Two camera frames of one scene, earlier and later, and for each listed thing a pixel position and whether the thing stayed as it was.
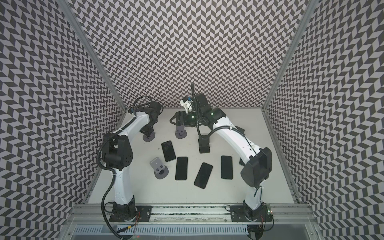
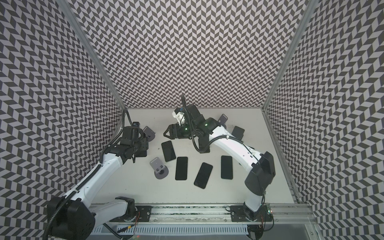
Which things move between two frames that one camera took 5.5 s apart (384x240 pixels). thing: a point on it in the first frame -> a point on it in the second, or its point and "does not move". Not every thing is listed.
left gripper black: [144, 129] -> [144, 144]
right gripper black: [180, 120] -> [173, 131]
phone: [168, 150] does not move
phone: [226, 167] does not move
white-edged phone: [181, 168] does not move
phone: [203, 175] does not move
